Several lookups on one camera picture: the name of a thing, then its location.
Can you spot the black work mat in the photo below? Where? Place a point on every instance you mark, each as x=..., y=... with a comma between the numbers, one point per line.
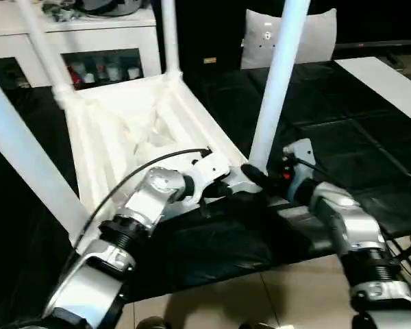
x=346, y=113

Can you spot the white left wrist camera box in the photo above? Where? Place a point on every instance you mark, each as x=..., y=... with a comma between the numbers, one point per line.
x=212, y=168

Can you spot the white cup behind glass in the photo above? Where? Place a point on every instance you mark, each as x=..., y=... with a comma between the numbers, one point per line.
x=133, y=72

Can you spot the red bottle behind glass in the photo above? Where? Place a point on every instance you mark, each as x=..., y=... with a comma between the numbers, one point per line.
x=76, y=77

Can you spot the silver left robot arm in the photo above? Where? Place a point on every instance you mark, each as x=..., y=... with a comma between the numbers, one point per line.
x=147, y=202

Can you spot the grey cushion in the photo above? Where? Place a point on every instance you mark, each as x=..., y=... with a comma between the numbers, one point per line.
x=315, y=41

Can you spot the white flat board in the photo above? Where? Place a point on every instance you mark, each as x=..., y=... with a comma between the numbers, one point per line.
x=383, y=85

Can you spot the white plastic table leg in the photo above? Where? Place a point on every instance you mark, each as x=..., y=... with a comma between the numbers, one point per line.
x=48, y=51
x=277, y=85
x=27, y=154
x=171, y=34

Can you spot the white glass-door cabinet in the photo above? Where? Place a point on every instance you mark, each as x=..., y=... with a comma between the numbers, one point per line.
x=106, y=41

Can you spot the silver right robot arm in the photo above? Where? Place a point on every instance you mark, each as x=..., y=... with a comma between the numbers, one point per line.
x=349, y=219

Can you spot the white plastic table top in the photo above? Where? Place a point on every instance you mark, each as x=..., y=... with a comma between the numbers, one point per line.
x=106, y=120

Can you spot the black box with yellow label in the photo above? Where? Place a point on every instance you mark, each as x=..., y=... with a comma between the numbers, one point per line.
x=198, y=31

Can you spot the grey helmet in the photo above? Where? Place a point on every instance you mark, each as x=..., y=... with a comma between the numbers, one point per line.
x=113, y=6

